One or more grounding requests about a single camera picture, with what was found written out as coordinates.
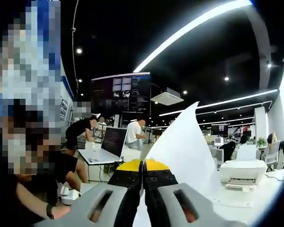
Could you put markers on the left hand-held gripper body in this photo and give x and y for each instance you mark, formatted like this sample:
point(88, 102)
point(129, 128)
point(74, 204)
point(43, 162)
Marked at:
point(69, 195)

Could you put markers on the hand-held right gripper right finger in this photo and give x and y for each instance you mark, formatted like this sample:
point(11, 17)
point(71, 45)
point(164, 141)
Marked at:
point(165, 205)

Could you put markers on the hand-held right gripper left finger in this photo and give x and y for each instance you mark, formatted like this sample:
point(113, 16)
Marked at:
point(85, 208)

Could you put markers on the stack of white printing papers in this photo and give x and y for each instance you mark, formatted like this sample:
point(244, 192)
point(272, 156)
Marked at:
point(184, 146)

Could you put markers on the person's right hand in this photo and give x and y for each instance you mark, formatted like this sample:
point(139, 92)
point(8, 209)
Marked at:
point(61, 211)

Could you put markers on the black wristband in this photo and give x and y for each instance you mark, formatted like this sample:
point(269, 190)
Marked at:
point(50, 211)

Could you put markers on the person's black shirt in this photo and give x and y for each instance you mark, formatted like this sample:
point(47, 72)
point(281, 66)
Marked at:
point(61, 163)

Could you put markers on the white side table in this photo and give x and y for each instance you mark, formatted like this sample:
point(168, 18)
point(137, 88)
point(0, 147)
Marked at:
point(94, 168)

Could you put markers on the large open laptop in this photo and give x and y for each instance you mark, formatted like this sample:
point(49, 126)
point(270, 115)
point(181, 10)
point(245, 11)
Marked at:
point(113, 142)

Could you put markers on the white printer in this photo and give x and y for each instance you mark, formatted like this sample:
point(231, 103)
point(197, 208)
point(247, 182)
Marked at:
point(241, 168)

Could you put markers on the small hanging dark screen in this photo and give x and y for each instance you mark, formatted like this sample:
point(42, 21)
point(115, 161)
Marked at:
point(219, 130)

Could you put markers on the ceiling air conditioner unit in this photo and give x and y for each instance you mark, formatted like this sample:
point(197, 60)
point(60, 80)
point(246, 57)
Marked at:
point(166, 98)

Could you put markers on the green potted plant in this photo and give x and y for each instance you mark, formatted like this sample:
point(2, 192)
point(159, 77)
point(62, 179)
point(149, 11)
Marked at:
point(262, 142)

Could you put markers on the grey mesh office chair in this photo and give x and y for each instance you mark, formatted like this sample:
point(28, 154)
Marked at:
point(272, 153)

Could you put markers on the ceiling light strip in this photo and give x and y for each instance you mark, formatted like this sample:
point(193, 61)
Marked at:
point(236, 5)

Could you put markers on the wall poster board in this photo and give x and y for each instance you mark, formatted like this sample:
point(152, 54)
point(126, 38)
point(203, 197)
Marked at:
point(64, 110)

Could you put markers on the large dark wall screen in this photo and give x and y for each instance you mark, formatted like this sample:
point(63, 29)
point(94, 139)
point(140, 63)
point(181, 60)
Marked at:
point(104, 94)

